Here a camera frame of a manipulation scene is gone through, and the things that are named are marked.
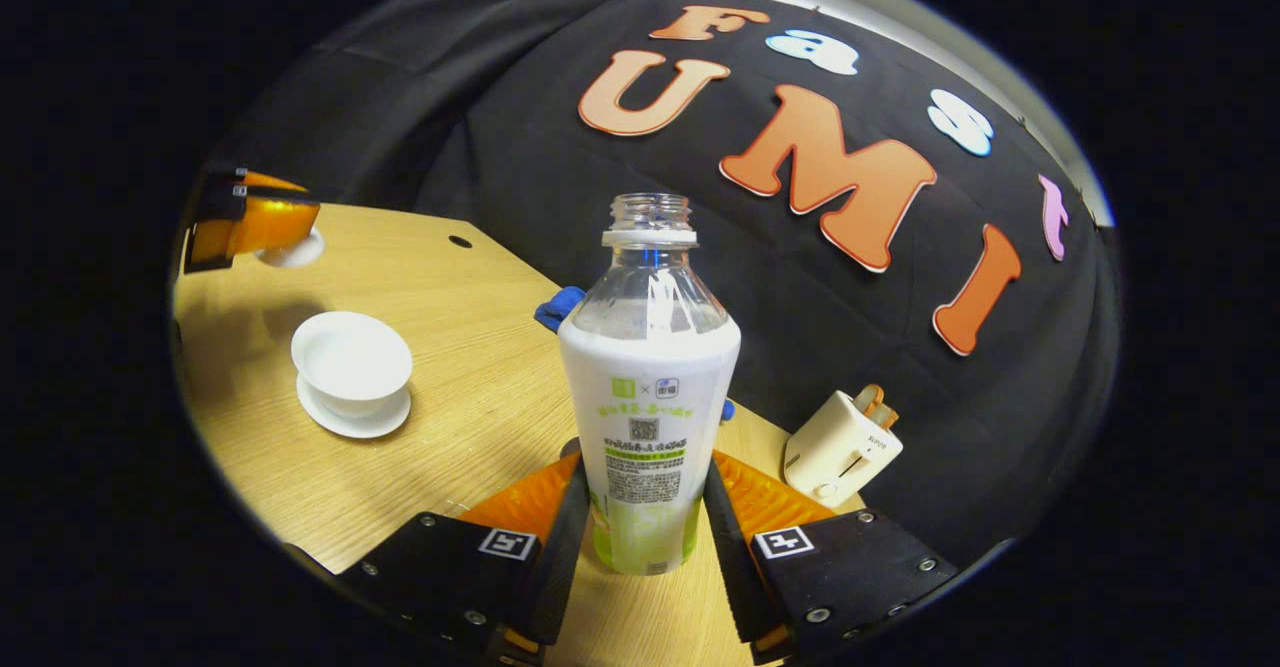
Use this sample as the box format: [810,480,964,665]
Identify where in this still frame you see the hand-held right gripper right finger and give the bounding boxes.
[703,450,959,663]

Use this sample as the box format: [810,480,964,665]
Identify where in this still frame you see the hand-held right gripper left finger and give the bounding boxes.
[340,450,593,667]

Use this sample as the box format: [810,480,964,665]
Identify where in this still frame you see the white teacup lid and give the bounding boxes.
[255,227,326,269]

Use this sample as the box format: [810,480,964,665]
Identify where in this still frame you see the white teacup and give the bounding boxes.
[291,311,414,420]

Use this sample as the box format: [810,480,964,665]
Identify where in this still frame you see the clear water bottle green label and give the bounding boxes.
[557,193,743,576]

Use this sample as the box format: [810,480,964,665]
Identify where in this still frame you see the white toaster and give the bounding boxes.
[783,390,904,508]

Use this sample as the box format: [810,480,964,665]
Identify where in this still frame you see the white saucer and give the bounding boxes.
[296,372,412,440]

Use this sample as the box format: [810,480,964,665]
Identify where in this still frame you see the blue towel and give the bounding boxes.
[533,286,736,422]

